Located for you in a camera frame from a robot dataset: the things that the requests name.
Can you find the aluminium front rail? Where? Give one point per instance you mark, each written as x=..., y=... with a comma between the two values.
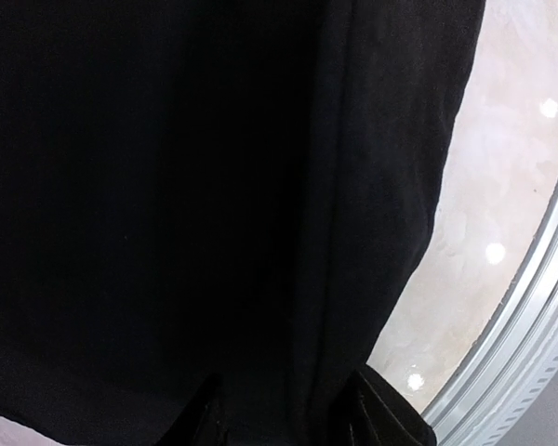
x=515, y=357

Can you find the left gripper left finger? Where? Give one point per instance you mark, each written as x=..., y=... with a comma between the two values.
x=208, y=418

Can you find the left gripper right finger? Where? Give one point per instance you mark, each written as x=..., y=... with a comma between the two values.
x=379, y=415

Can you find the black long sleeve shirt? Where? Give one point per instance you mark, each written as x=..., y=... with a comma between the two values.
x=191, y=188

